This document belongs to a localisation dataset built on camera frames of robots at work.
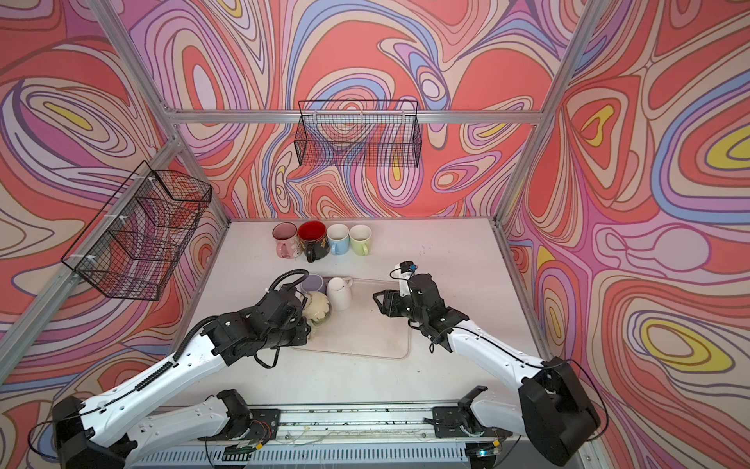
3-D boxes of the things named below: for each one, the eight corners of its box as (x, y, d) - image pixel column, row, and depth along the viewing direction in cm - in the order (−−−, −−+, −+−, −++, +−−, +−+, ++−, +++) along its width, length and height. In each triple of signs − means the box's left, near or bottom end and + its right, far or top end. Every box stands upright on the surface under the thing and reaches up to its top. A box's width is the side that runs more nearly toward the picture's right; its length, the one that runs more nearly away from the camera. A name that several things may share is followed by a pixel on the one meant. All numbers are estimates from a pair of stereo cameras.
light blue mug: (328, 263, 108) (324, 246, 100) (331, 240, 115) (327, 223, 108) (349, 263, 108) (347, 246, 100) (351, 240, 115) (349, 223, 108)
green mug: (350, 262, 108) (348, 246, 100) (352, 241, 114) (350, 225, 107) (371, 262, 108) (370, 246, 100) (371, 241, 114) (371, 225, 107)
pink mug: (282, 268, 106) (274, 248, 98) (279, 244, 113) (270, 224, 105) (305, 262, 108) (298, 242, 99) (299, 239, 115) (293, 219, 106)
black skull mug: (298, 269, 106) (292, 252, 98) (305, 238, 116) (300, 220, 108) (326, 269, 106) (322, 252, 98) (331, 238, 116) (327, 220, 108)
